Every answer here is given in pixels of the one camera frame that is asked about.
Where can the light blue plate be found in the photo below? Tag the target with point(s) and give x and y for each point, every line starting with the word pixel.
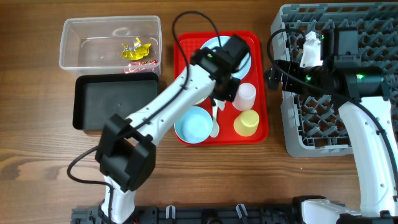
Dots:
pixel 244 66

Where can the white plastic spoon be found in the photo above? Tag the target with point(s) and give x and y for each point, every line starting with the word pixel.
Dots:
pixel 216 128

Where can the pale green bowl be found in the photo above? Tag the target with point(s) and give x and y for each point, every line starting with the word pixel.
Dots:
pixel 200 101

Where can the white tissue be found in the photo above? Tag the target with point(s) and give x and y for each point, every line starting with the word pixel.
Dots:
pixel 221 104

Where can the yellow plastic cup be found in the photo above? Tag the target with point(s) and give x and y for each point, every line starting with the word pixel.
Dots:
pixel 246 123

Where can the black plastic bin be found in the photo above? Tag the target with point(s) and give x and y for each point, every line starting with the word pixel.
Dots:
pixel 98 97

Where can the red plastic tray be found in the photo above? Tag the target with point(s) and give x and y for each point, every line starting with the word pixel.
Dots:
pixel 227 135

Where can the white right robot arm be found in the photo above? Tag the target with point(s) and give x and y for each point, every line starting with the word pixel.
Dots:
pixel 361 96

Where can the clear plastic bin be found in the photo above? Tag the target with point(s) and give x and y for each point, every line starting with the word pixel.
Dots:
pixel 93 45

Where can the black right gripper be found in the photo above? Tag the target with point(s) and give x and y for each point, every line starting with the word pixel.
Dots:
pixel 291 69

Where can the light blue bowl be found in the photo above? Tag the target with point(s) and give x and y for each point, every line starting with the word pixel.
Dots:
pixel 194 126

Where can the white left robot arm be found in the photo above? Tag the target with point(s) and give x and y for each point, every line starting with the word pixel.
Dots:
pixel 127 148

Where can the grey dishwasher rack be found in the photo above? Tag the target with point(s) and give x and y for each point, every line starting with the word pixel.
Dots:
pixel 310 128

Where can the yellow snack wrapper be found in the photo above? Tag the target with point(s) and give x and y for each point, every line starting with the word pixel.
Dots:
pixel 137 51

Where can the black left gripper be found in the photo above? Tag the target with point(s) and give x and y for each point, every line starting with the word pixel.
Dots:
pixel 227 86

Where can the red snack wrapper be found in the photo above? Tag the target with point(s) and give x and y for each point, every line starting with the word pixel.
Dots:
pixel 142 66

